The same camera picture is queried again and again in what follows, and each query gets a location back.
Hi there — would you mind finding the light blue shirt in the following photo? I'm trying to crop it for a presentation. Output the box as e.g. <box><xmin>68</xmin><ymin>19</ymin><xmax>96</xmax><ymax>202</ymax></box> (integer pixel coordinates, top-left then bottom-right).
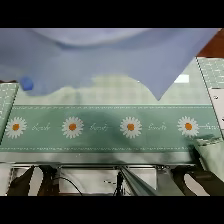
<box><xmin>0</xmin><ymin>27</ymin><xmax>222</xmax><ymax>102</ymax></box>

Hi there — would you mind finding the black cable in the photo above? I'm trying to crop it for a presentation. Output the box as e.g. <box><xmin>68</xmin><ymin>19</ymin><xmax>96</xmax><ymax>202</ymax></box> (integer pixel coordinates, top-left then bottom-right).
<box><xmin>53</xmin><ymin>176</ymin><xmax>84</xmax><ymax>197</ymax></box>

